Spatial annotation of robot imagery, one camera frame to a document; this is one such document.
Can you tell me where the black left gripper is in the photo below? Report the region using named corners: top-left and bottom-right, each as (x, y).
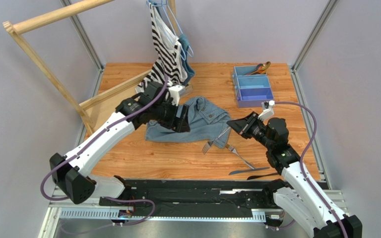
top-left (151, 99), bottom-right (191, 133)

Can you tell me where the silver metal fork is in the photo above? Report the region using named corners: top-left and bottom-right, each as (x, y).
top-left (225, 144), bottom-right (255, 169)

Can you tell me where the silver metal knife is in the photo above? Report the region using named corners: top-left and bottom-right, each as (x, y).
top-left (202, 126), bottom-right (230, 155)

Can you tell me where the dark blue plastic knife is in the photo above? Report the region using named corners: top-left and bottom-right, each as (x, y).
top-left (228, 167), bottom-right (269, 176)

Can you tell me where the black plastic knife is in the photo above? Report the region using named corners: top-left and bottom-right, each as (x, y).
top-left (247, 173), bottom-right (278, 180)

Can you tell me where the gold metal spoon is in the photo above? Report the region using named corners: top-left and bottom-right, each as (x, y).
top-left (263, 61), bottom-right (271, 74)

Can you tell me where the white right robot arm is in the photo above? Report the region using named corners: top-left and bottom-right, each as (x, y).
top-left (227, 112), bottom-right (363, 238)

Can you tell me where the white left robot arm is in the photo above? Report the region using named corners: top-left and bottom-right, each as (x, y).
top-left (50, 82), bottom-right (190, 204)

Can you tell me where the light blue denim jacket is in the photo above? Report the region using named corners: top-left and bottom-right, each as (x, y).
top-left (145, 96), bottom-right (231, 149)

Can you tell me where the blue three-compartment organizer tray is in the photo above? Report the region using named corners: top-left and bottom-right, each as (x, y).
top-left (232, 65), bottom-right (274, 108)

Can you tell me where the black white striped top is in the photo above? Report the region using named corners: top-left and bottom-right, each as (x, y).
top-left (135, 0), bottom-right (188, 93)

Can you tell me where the teal hanging garment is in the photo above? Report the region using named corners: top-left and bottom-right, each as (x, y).
top-left (178, 34), bottom-right (195, 86)

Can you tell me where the wooden clothes rack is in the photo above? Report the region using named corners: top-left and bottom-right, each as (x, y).
top-left (2, 0), bottom-right (193, 138)

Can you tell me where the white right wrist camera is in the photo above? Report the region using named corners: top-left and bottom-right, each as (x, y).
top-left (258, 100), bottom-right (275, 121)

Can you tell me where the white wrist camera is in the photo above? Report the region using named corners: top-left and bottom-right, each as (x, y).
top-left (168, 85), bottom-right (186, 106)
top-left (258, 100), bottom-right (275, 121)

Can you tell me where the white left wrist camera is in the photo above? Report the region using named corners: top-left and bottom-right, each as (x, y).
top-left (168, 85), bottom-right (186, 106)

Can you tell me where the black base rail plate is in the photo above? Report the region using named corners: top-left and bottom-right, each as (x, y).
top-left (99, 179), bottom-right (281, 218)

